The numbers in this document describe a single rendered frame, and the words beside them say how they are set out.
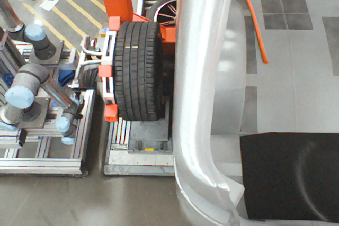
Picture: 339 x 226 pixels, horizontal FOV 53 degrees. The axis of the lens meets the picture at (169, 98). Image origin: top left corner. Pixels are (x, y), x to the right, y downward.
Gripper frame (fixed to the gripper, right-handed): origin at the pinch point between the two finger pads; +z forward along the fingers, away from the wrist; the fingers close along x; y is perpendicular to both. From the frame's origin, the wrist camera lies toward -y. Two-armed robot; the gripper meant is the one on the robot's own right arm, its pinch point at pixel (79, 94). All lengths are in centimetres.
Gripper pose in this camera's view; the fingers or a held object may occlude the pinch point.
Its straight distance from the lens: 231.8
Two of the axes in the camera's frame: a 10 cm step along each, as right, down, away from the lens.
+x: -10.0, -0.1, 0.6
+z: 0.4, -8.5, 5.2
